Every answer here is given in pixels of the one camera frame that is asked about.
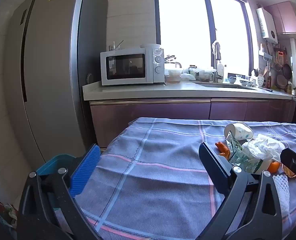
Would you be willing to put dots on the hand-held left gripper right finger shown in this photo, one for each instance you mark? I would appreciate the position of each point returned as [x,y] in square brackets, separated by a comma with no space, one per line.
[214,172]

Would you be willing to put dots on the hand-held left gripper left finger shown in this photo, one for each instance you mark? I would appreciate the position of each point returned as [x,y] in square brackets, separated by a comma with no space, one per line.
[85,172]

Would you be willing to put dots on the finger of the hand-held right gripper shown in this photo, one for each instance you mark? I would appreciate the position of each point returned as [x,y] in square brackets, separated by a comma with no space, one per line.
[295,162]

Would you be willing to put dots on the large gold foil bag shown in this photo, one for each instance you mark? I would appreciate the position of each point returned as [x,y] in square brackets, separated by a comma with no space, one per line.
[288,172]

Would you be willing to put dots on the white tissue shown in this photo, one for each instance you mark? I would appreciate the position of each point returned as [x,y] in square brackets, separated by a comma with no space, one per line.
[265,146]

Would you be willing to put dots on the teal plastic trash bin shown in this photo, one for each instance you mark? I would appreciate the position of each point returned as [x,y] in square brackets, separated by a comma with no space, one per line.
[50,162]

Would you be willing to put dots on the white paper cup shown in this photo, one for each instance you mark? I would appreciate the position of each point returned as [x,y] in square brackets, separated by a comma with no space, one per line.
[240,131]

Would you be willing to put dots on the white foam fruit net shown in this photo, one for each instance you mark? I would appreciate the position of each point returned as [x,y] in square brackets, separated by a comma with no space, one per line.
[281,195]

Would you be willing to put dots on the purple plaid tablecloth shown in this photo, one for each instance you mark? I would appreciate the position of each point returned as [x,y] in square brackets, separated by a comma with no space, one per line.
[157,180]

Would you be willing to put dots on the hanging dark frying pan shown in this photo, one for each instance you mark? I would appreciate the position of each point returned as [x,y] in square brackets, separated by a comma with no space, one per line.
[287,72]

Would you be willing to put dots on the white dotted utensil holder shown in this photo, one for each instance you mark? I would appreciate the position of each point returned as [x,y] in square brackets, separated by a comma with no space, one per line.
[260,80]

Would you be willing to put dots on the white vent pipe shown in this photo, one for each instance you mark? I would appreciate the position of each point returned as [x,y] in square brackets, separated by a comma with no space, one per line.
[295,65]

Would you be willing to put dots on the purple kitchen counter cabinet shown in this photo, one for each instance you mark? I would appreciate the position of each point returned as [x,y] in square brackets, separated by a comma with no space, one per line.
[162,115]

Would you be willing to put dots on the wide patterned bowl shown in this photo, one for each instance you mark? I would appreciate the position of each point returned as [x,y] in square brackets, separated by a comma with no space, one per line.
[246,82]

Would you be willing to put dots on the bagged vegetables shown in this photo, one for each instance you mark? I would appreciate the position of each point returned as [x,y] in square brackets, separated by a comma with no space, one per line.
[8,212]

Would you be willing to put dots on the small patterned bowl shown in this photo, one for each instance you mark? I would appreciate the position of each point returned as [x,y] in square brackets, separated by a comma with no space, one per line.
[232,79]

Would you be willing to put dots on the round grey plate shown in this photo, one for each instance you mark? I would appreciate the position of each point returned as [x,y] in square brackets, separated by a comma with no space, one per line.
[89,78]

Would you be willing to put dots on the white dish soap bottle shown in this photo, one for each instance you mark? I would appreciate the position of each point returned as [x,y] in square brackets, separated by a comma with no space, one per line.
[220,70]

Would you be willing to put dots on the clear plastic food container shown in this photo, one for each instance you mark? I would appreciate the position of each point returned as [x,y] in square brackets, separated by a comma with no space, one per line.
[174,76]

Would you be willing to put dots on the glass jar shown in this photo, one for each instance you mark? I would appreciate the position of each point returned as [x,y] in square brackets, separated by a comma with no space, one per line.
[192,70]

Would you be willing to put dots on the silver refrigerator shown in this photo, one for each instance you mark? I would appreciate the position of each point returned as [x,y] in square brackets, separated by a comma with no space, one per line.
[53,67]

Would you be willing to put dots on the white microwave oven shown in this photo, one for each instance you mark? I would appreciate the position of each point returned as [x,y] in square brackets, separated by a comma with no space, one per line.
[128,67]

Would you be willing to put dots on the metal sink faucet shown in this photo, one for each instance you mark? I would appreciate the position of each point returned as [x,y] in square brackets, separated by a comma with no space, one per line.
[216,55]

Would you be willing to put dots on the white water heater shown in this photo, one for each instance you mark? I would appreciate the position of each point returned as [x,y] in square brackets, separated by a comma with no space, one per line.
[266,25]

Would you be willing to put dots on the pink upper wall cabinet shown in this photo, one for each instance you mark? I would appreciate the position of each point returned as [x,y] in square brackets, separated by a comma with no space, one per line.
[286,17]

